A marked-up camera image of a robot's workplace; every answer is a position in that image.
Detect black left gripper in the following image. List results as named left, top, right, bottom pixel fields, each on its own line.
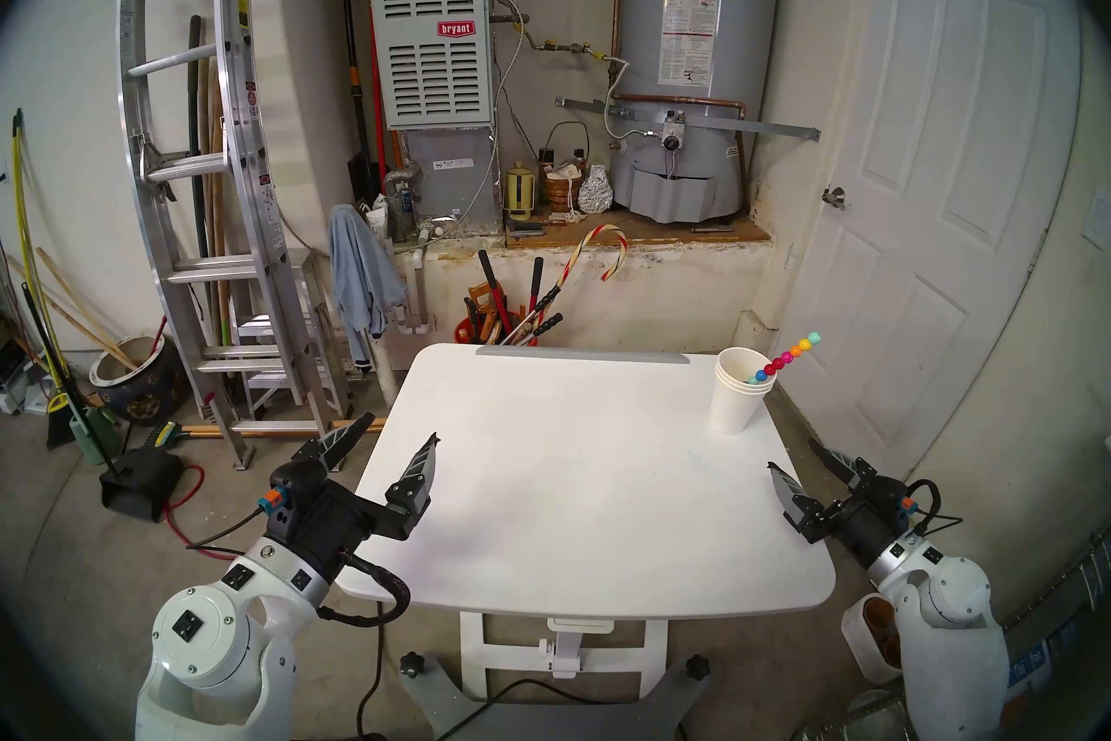
left=263, top=414, right=442, bottom=586

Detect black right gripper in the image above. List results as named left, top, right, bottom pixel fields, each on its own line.
left=766, top=437, right=918, bottom=564

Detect multicolour bead marker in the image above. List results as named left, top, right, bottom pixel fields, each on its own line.
left=745, top=331, right=823, bottom=387

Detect white pvc pipe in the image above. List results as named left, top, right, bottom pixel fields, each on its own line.
left=369, top=244, right=435, bottom=402

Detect red tool bucket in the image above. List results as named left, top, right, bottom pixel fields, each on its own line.
left=454, top=318, right=539, bottom=347

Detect white holder with brown tubes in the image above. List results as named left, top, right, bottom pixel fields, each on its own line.
left=840, top=592, right=908, bottom=684

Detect small aluminium step ladder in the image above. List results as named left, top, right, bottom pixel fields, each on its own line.
left=221, top=249, right=357, bottom=423

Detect blue hanging cloth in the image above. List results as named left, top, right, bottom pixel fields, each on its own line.
left=328, top=204, right=409, bottom=367

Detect white table stand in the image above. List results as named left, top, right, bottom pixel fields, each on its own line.
left=458, top=612, right=669, bottom=701

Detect black grip loppers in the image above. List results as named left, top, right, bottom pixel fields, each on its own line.
left=503, top=283, right=565, bottom=345

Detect black dustpan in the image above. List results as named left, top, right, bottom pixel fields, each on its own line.
left=98, top=448, right=185, bottom=523

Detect clear plastic jar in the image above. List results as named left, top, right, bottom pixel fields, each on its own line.
left=855, top=692, right=908, bottom=741

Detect dark glazed ceramic pot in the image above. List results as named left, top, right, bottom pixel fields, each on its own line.
left=89, top=333, right=187, bottom=426

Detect grey table base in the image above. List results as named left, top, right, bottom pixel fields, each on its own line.
left=399, top=652, right=713, bottom=741

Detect blue white printed box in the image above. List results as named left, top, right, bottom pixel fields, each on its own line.
left=1007, top=639, right=1055, bottom=727

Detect white panel door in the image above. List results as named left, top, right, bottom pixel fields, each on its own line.
left=768, top=0, right=1086, bottom=488

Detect green plastic bottle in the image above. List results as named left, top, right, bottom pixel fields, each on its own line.
left=69, top=405, right=122, bottom=467

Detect red white candy cane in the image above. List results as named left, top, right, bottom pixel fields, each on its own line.
left=512, top=224, right=628, bottom=345

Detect plywood platform board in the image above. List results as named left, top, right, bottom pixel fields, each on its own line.
left=505, top=214, right=772, bottom=250

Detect yellow green thermos jug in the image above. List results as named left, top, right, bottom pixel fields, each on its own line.
left=505, top=162, right=537, bottom=222

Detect wooden stake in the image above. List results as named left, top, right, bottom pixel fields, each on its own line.
left=36, top=249, right=140, bottom=371

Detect foil wrapped lump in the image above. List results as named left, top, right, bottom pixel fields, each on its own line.
left=577, top=165, right=614, bottom=215

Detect aluminium extension ladder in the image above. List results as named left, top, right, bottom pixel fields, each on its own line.
left=117, top=0, right=348, bottom=471

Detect grey water heater tank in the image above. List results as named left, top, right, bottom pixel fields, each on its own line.
left=608, top=0, right=786, bottom=224

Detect grey Bryant furnace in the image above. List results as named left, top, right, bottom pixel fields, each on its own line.
left=360, top=0, right=504, bottom=237

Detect brass gas pipe with valve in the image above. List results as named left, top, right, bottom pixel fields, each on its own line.
left=521, top=36, right=626, bottom=67

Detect black sleeved right arm cable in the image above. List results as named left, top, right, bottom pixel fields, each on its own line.
left=903, top=479, right=964, bottom=536

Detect black sleeved arm cable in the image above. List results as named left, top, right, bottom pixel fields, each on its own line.
left=903, top=479, right=964, bottom=536
left=317, top=548, right=411, bottom=627

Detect black sleeved left arm cable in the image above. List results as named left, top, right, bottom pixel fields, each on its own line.
left=317, top=548, right=411, bottom=627

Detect red extension cable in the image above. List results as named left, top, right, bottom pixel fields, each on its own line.
left=165, top=463, right=248, bottom=562

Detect black floor power cable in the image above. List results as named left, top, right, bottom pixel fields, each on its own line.
left=356, top=600, right=387, bottom=741

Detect orange handle hand saw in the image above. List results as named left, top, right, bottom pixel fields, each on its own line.
left=464, top=282, right=497, bottom=343

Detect black cable on table base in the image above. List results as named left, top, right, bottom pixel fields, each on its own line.
left=456, top=678, right=626, bottom=741

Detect wooden long tool handle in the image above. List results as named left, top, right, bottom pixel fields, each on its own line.
left=201, top=45, right=233, bottom=341

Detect red long tool handle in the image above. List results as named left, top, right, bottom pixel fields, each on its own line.
left=371, top=45, right=390, bottom=184

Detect wicker basket with handle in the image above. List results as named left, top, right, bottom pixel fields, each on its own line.
left=542, top=123, right=591, bottom=212

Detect grey metal heater strap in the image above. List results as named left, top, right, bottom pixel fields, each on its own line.
left=555, top=97, right=821, bottom=143

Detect white wall switch plate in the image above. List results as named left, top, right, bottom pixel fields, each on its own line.
left=1082, top=192, right=1111, bottom=250

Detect black long tool handle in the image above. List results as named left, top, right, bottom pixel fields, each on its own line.
left=188, top=14, right=214, bottom=332

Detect yellow handle broom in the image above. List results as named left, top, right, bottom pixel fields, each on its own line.
left=10, top=110, right=79, bottom=449

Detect white flexible hose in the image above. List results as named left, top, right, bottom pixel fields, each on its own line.
left=603, top=58, right=665, bottom=141

